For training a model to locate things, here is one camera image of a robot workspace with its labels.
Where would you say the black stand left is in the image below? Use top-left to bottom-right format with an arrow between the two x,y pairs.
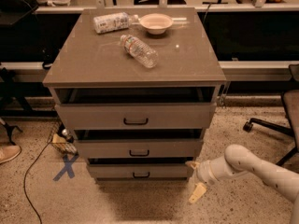
0,68 -> 33,145

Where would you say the black floor cable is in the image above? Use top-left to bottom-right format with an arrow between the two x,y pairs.
22,142 -> 52,224

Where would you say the white labelled plastic bottle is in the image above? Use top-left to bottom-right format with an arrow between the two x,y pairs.
93,12 -> 139,34

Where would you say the wire basket with items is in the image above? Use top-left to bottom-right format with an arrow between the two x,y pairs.
48,120 -> 78,155

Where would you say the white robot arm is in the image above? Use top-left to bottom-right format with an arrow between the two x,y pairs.
186,145 -> 299,224

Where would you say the grey drawer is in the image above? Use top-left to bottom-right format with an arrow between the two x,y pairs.
75,139 -> 203,158
55,104 -> 216,130
87,164 -> 193,179

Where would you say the clear plastic water bottle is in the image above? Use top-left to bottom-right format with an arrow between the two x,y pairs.
121,35 -> 158,68

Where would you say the blue tape cross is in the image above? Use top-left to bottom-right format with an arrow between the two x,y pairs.
53,154 -> 78,182

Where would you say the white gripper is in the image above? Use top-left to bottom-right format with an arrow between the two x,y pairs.
185,161 -> 218,203

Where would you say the grey drawer cabinet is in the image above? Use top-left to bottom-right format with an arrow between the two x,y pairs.
43,7 -> 226,167

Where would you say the beige shoe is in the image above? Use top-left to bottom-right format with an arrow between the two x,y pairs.
0,146 -> 21,163

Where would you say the black office chair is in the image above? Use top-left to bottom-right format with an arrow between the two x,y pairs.
242,63 -> 299,167

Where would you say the white bowl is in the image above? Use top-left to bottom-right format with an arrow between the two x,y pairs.
139,13 -> 173,35

